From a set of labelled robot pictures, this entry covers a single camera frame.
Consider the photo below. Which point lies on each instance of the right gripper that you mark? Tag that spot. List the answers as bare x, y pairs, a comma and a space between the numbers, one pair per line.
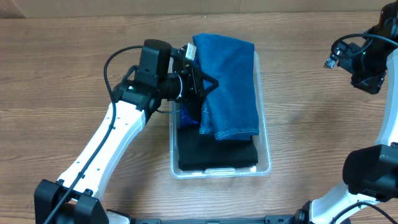
372, 86

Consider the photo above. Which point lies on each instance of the sparkly blue cloth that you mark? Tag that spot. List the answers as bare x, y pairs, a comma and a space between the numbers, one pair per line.
186, 120

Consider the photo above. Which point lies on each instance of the large black cloth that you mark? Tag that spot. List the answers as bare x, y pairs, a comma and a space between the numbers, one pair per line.
200, 152

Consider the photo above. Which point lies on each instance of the clear plastic storage bin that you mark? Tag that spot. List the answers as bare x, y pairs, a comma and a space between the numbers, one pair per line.
261, 142

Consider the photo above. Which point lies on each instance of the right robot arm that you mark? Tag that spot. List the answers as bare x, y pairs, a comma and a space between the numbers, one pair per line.
369, 174

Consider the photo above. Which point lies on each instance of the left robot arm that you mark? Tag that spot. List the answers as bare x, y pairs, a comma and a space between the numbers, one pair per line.
163, 73

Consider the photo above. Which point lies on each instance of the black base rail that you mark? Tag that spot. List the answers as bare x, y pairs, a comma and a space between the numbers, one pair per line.
211, 221

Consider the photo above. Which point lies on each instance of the blue denim cloth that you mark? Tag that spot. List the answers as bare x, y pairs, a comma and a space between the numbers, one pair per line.
229, 112

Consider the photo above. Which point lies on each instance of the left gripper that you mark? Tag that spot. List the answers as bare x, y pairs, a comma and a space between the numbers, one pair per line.
191, 82

